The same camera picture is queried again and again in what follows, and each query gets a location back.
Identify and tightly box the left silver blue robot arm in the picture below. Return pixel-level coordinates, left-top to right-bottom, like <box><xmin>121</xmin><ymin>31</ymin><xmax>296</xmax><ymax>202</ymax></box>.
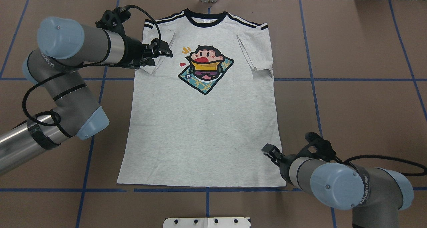
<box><xmin>0</xmin><ymin>11</ymin><xmax>173</xmax><ymax>174</ymax></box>

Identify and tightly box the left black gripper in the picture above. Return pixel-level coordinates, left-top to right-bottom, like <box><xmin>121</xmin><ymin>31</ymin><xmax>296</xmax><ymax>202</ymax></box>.
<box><xmin>124</xmin><ymin>36</ymin><xmax>173</xmax><ymax>69</ymax></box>

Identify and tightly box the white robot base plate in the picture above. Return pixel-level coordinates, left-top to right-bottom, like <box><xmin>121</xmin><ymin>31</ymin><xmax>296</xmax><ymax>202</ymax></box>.
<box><xmin>163</xmin><ymin>217</ymin><xmax>251</xmax><ymax>228</ymax></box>

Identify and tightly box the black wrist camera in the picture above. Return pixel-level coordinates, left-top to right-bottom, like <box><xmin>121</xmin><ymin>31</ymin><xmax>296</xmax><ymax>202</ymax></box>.
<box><xmin>95</xmin><ymin>6</ymin><xmax>131</xmax><ymax>36</ymax></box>
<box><xmin>304</xmin><ymin>132</ymin><xmax>337</xmax><ymax>162</ymax></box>

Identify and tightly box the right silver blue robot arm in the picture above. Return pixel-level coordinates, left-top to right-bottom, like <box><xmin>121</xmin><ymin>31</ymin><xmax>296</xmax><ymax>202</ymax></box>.
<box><xmin>262</xmin><ymin>141</ymin><xmax>414</xmax><ymax>228</ymax></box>

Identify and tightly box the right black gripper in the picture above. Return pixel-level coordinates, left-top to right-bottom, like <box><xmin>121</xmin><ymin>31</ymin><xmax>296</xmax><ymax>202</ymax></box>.
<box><xmin>261</xmin><ymin>144</ymin><xmax>298</xmax><ymax>185</ymax></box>

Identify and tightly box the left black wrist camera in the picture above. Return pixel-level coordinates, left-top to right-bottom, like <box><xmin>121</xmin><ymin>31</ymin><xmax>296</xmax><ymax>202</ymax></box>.
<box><xmin>95</xmin><ymin>6</ymin><xmax>131</xmax><ymax>36</ymax></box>

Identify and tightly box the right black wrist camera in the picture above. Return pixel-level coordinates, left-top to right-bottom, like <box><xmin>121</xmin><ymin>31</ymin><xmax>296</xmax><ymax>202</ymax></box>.
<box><xmin>304</xmin><ymin>132</ymin><xmax>337</xmax><ymax>162</ymax></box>

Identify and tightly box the grey cartoon print t-shirt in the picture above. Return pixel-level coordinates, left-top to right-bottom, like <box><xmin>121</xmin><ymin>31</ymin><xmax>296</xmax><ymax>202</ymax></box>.
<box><xmin>117</xmin><ymin>9</ymin><xmax>285</xmax><ymax>187</ymax></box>

